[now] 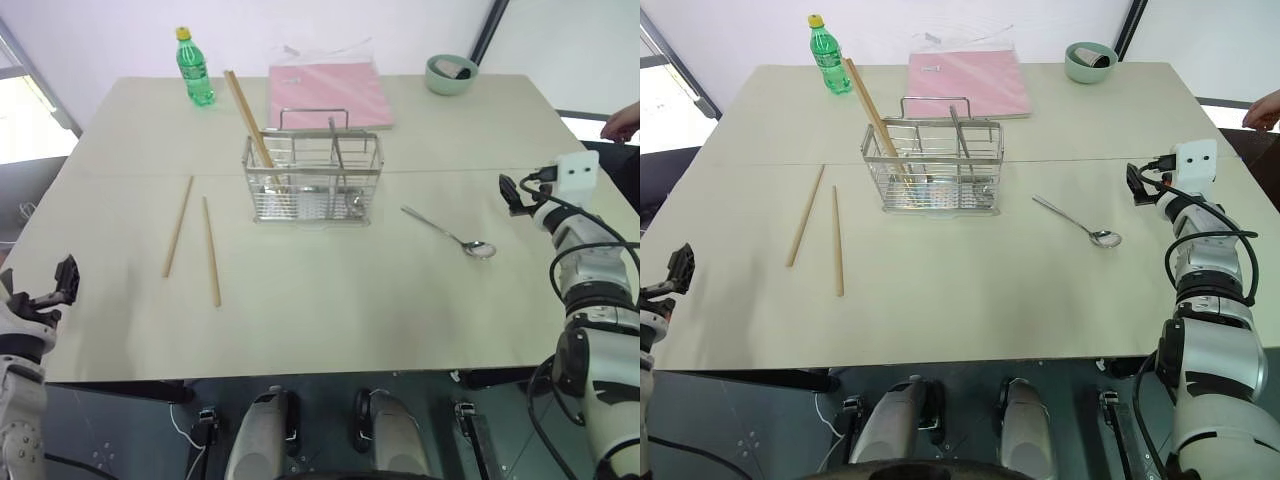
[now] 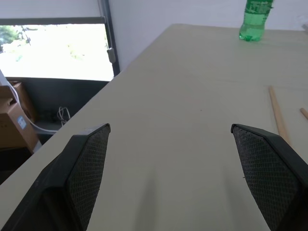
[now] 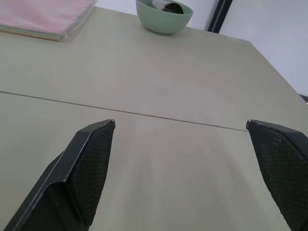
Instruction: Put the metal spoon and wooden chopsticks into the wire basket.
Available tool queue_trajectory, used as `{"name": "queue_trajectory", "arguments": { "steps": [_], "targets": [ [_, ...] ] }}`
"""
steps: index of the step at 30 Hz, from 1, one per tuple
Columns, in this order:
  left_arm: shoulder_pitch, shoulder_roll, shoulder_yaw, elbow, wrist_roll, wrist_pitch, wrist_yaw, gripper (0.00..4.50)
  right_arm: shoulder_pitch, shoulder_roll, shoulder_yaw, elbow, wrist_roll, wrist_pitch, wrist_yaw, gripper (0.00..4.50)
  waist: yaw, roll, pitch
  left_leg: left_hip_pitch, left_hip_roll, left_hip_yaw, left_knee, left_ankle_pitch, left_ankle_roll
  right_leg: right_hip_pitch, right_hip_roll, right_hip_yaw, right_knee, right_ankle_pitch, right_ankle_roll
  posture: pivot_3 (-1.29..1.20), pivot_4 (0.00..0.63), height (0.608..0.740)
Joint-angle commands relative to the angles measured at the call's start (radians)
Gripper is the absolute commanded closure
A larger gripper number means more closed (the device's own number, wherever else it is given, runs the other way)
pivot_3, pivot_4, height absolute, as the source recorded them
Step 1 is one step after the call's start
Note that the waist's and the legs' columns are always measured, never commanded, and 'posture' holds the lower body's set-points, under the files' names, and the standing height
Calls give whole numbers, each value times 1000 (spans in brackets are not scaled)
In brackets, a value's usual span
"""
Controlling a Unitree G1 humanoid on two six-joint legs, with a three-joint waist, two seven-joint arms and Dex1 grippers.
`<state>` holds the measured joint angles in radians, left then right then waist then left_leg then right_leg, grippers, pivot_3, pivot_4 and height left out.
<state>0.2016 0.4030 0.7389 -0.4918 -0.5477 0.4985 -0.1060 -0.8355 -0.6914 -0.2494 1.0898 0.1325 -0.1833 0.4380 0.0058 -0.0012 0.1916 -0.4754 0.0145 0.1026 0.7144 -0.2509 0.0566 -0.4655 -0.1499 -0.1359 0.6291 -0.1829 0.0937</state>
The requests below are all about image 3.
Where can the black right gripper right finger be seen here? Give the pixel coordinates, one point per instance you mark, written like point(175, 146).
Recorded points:
point(281, 168)

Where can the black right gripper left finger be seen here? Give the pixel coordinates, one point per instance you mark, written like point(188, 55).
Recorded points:
point(79, 173)

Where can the pink paper stack in plastic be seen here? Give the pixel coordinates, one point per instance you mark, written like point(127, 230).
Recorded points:
point(43, 16)

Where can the green bowl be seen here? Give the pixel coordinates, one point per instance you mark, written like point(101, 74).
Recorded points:
point(163, 18)

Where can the steel cup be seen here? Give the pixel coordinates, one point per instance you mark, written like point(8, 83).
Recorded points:
point(168, 6)

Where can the black post with dotted strip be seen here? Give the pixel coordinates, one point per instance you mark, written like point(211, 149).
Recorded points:
point(220, 14)

